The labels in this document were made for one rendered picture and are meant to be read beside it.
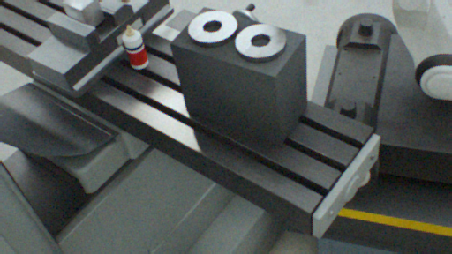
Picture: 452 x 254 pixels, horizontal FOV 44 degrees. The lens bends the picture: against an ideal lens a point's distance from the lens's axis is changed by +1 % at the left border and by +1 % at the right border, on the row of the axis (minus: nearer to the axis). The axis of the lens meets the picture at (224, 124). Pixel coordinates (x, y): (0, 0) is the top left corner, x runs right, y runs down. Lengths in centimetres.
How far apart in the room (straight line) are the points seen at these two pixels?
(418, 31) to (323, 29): 132
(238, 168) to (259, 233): 85
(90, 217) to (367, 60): 93
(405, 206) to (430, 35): 48
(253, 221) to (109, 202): 62
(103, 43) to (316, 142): 53
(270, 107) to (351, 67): 76
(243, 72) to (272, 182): 21
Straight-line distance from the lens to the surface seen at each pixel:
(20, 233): 116
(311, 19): 286
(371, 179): 160
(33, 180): 144
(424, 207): 167
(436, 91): 159
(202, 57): 101
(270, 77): 95
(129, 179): 140
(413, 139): 159
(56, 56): 130
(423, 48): 155
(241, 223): 186
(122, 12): 131
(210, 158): 108
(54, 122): 134
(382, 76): 173
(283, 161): 106
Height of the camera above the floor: 178
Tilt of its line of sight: 48 degrees down
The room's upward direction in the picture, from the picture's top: 11 degrees counter-clockwise
